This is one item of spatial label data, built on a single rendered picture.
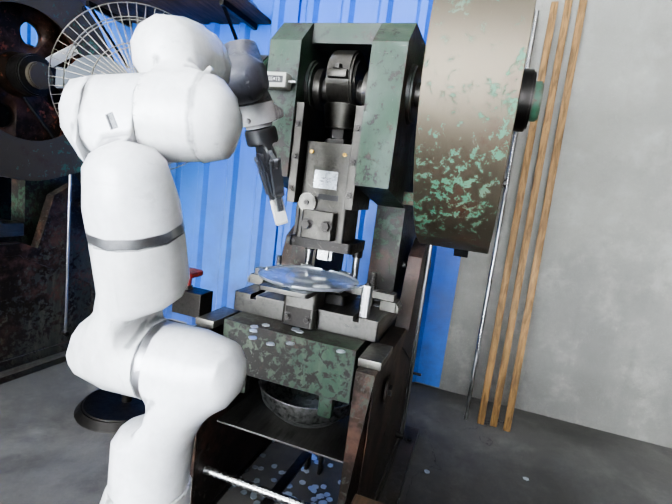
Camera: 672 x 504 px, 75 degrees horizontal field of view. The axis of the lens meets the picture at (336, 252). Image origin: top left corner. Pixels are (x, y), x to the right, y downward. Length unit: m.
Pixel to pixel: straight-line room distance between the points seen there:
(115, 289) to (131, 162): 0.15
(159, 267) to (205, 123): 0.18
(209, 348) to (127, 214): 0.20
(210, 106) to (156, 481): 0.49
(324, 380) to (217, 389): 0.63
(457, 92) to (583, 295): 1.77
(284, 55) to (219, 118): 0.80
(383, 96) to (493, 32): 0.39
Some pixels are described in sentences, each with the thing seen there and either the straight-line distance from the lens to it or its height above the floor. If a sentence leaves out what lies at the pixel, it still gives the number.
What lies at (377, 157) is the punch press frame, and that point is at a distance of 1.19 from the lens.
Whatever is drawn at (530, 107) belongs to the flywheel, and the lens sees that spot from 1.24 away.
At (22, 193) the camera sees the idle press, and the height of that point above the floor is 0.84.
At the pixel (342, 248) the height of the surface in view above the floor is 0.88.
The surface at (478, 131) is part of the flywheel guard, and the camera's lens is 0.91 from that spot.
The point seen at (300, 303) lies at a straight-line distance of 1.23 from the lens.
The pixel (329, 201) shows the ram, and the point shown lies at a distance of 1.27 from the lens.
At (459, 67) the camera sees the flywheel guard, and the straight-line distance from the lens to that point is 0.91.
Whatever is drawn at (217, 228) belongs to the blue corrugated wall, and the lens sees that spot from 2.90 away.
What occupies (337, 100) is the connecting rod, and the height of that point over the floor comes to 1.29.
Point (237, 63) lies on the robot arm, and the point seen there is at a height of 1.26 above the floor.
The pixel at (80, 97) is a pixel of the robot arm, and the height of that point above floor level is 1.12.
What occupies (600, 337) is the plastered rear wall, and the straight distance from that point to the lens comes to 2.58.
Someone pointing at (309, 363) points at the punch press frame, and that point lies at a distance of 1.20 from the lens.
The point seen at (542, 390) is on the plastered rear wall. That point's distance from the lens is 2.63.
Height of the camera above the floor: 1.05
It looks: 9 degrees down
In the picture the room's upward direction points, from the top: 7 degrees clockwise
